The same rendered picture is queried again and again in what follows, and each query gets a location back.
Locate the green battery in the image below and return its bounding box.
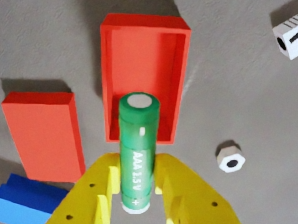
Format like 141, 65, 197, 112
119, 92, 160, 214

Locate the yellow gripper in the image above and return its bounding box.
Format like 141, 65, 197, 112
45, 153, 241, 224

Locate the red open box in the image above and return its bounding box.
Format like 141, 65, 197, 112
101, 13, 191, 144

